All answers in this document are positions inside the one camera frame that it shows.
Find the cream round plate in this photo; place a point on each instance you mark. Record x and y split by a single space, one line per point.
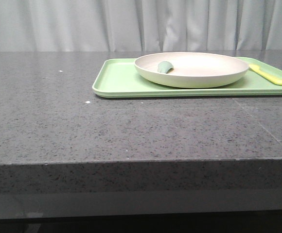
192 69

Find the yellow plastic fork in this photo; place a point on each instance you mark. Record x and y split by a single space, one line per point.
271 78

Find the light green tray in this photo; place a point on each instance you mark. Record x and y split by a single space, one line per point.
118 78

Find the mint green spoon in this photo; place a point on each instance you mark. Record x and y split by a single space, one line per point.
165 67

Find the grey curtain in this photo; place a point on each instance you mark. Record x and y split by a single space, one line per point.
140 25

